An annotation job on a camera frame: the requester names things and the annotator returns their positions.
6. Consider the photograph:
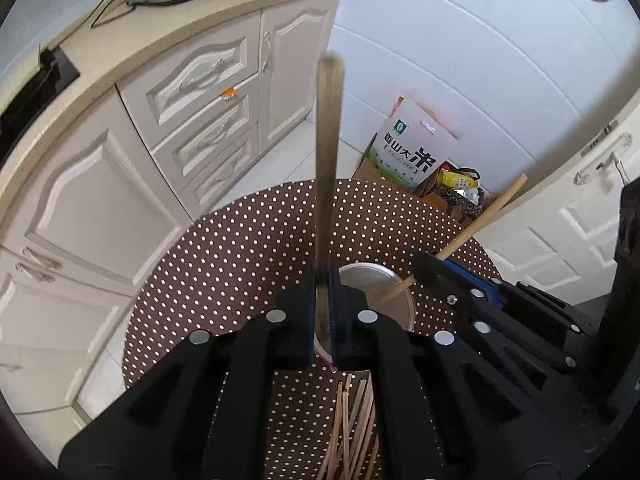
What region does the white panel door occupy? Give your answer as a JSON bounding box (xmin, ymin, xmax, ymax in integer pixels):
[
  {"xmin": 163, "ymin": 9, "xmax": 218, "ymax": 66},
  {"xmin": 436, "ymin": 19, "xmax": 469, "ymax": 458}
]
[{"xmin": 474, "ymin": 109, "xmax": 640, "ymax": 307}]

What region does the pink cup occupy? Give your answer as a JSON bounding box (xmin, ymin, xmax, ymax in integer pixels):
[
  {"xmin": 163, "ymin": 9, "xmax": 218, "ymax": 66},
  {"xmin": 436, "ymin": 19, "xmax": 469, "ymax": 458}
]
[{"xmin": 314, "ymin": 261, "xmax": 417, "ymax": 361}]

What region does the white cabinet drawer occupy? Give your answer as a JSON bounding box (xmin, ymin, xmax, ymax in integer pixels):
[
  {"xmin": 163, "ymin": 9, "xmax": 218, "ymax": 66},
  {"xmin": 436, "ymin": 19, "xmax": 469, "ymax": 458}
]
[
  {"xmin": 119, "ymin": 25, "xmax": 262, "ymax": 147},
  {"xmin": 150, "ymin": 91, "xmax": 260, "ymax": 185},
  {"xmin": 179, "ymin": 129, "xmax": 261, "ymax": 217}
]

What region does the yellow bottle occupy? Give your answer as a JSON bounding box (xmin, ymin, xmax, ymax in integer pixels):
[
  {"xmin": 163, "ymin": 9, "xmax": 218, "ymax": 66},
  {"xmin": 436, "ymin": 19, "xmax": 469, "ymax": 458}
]
[{"xmin": 436, "ymin": 161, "xmax": 482, "ymax": 189}]

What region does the dark brown wooden chopstick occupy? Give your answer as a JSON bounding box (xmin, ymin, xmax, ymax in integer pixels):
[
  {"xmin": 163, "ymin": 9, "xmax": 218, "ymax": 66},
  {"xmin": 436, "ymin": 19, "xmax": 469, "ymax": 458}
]
[{"xmin": 314, "ymin": 55, "xmax": 347, "ymax": 356}]

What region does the large white cabinet door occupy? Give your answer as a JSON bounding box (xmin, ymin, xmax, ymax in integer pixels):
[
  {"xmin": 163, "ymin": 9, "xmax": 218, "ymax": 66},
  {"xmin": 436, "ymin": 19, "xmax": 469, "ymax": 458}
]
[{"xmin": 0, "ymin": 89, "xmax": 195, "ymax": 297}]

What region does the light bamboo chopstick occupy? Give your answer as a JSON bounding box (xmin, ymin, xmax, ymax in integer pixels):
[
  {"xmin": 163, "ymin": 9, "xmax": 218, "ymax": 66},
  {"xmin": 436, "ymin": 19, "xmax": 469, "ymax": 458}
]
[{"xmin": 372, "ymin": 174, "xmax": 529, "ymax": 307}]

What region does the clear door handle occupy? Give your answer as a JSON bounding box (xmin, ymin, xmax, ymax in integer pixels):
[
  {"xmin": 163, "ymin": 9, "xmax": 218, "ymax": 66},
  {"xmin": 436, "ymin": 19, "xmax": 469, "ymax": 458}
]
[{"xmin": 573, "ymin": 131, "xmax": 634, "ymax": 187}]

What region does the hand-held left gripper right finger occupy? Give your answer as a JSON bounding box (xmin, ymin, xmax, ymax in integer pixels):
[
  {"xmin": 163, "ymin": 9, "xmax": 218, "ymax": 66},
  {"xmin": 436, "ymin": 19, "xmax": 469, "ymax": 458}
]
[{"xmin": 327, "ymin": 265, "xmax": 588, "ymax": 480}]

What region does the black cooktop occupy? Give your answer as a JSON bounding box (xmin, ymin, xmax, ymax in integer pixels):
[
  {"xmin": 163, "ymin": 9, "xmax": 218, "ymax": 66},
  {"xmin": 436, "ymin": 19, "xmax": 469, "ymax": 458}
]
[{"xmin": 0, "ymin": 47, "xmax": 81, "ymax": 162}]

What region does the brown polka dot tablecloth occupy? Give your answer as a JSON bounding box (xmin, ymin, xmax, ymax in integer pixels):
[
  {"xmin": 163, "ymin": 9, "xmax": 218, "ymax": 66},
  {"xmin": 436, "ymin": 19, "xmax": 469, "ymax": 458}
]
[{"xmin": 121, "ymin": 177, "xmax": 503, "ymax": 480}]

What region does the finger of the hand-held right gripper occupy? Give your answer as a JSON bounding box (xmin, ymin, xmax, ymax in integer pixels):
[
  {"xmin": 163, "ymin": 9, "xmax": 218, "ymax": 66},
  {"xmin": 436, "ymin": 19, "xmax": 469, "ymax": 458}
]
[
  {"xmin": 444, "ymin": 258, "xmax": 598, "ymax": 338},
  {"xmin": 412, "ymin": 252, "xmax": 576, "ymax": 391}
]

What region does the brown cardboard box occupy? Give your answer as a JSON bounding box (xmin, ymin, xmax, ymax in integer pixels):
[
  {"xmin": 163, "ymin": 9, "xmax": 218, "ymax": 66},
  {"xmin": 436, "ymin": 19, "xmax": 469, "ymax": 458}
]
[{"xmin": 351, "ymin": 131, "xmax": 487, "ymax": 222}]

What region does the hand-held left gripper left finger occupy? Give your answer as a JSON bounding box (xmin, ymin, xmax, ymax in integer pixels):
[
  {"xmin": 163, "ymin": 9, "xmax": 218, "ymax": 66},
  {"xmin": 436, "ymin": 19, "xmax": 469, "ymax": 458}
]
[{"xmin": 59, "ymin": 265, "xmax": 318, "ymax": 480}]

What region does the black power cable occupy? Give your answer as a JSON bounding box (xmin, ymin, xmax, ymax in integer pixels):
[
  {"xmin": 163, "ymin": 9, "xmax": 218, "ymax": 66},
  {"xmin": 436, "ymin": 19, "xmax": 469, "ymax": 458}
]
[{"xmin": 90, "ymin": 0, "xmax": 132, "ymax": 29}]

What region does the pile of bamboo chopsticks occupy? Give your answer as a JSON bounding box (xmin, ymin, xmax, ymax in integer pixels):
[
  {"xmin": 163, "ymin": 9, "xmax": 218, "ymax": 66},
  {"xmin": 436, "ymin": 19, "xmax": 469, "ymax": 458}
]
[{"xmin": 320, "ymin": 371, "xmax": 382, "ymax": 480}]

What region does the white rice bag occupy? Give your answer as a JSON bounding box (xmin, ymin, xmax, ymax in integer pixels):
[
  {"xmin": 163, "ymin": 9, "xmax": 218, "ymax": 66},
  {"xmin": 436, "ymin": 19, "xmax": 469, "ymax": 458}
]
[{"xmin": 367, "ymin": 96, "xmax": 462, "ymax": 192}]

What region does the narrow white cabinet door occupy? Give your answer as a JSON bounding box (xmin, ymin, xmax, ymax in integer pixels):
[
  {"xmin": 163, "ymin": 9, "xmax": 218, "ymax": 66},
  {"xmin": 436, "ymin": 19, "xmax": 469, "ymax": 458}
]
[{"xmin": 259, "ymin": 0, "xmax": 342, "ymax": 155}]

